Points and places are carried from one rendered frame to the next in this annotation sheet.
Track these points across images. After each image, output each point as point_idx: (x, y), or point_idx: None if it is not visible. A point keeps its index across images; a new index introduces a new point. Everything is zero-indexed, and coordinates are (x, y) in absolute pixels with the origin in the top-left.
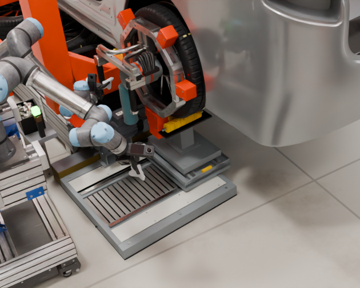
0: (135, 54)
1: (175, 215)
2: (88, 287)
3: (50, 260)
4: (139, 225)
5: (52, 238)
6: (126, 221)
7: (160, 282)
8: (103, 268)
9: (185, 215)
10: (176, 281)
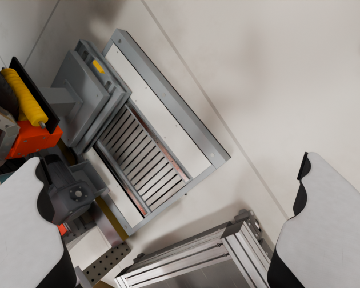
0: None
1: (167, 100)
2: (274, 198)
3: (262, 259)
4: (184, 144)
5: (227, 260)
6: (178, 160)
7: (265, 107)
8: (243, 182)
9: (166, 87)
10: (264, 86)
